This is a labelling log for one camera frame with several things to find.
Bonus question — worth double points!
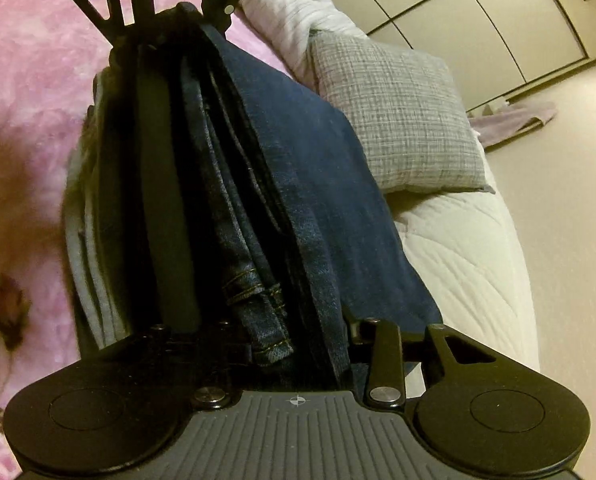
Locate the pink floral blanket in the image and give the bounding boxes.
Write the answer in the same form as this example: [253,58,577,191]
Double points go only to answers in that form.
[0,0,209,461]

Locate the purple cloth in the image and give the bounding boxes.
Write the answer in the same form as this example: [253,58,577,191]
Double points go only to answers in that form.
[470,101,558,148]

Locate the cream wardrobe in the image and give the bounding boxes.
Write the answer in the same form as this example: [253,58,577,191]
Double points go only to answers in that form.
[323,0,596,111]

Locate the grey sweatshirt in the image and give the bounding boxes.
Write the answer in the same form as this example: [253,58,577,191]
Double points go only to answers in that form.
[63,70,134,351]

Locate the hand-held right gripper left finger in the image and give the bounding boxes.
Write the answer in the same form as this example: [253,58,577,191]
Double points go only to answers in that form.
[128,322,231,408]

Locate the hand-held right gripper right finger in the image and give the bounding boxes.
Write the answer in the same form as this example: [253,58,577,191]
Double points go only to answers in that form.
[345,317,501,408]

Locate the grey woven pillow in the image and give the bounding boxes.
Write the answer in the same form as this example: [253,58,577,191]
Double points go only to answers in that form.
[308,35,496,196]

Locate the dark blue jeans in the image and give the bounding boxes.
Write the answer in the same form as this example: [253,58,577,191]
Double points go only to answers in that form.
[180,22,443,391]

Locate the white quilted mattress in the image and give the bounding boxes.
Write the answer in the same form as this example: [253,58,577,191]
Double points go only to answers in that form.
[393,160,536,396]

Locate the white striped duvet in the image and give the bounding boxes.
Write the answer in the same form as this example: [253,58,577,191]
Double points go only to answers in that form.
[240,0,369,91]

